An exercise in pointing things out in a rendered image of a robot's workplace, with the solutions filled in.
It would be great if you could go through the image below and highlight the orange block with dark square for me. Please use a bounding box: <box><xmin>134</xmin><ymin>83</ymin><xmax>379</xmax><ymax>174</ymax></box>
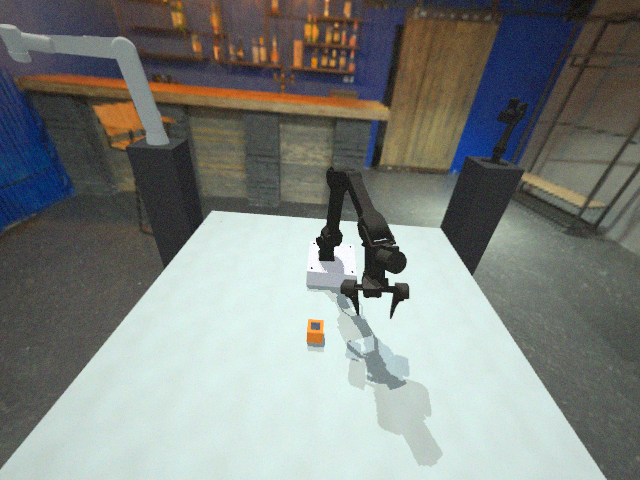
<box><xmin>306</xmin><ymin>319</ymin><xmax>324</xmax><ymax>343</ymax></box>

